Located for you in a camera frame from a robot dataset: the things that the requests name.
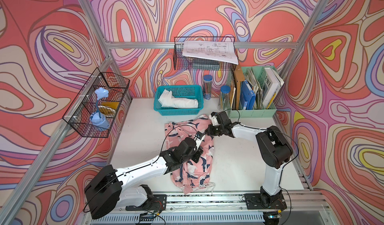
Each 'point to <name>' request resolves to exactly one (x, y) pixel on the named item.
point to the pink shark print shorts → (194, 174)
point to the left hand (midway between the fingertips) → (203, 148)
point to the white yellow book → (274, 82)
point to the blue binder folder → (247, 95)
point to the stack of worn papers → (250, 76)
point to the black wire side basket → (96, 111)
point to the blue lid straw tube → (224, 103)
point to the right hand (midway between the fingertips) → (206, 134)
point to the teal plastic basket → (194, 91)
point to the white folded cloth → (167, 100)
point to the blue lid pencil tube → (207, 87)
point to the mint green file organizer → (271, 112)
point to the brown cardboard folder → (239, 76)
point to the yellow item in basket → (108, 108)
